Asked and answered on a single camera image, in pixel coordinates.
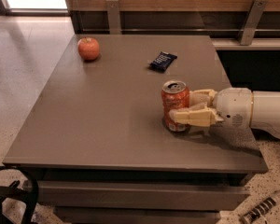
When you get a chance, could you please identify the red apple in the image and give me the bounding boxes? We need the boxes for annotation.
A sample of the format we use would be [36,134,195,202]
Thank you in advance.
[77,37,100,61]

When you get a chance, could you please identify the grey drawer cabinet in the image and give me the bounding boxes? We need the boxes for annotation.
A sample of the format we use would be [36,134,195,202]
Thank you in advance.
[4,35,267,224]

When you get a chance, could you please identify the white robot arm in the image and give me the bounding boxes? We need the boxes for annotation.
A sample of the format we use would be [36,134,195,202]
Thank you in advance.
[169,88,280,139]

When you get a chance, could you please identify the right metal wall bracket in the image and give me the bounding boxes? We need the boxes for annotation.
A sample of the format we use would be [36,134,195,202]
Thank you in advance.
[238,0,268,46]

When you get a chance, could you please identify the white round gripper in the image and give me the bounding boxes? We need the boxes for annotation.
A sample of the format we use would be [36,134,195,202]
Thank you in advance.
[169,88,253,129]

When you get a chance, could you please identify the red coke can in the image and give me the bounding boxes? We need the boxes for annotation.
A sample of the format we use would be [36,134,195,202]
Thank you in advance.
[161,80,189,132]

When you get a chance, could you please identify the striped tube on floor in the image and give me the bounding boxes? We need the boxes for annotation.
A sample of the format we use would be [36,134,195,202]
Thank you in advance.
[240,190,280,224]

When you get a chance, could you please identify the dark blue snack bar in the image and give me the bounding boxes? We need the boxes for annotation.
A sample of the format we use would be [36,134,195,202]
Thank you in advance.
[149,51,177,72]

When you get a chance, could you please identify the metal wall bracket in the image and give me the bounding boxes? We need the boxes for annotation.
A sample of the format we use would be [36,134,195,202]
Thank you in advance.
[238,0,268,46]
[106,0,121,35]

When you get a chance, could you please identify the black chair frame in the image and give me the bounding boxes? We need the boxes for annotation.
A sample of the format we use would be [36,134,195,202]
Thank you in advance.
[0,166,39,224]

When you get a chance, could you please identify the left metal wall bracket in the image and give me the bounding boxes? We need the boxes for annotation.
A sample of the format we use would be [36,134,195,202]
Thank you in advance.
[106,0,121,35]

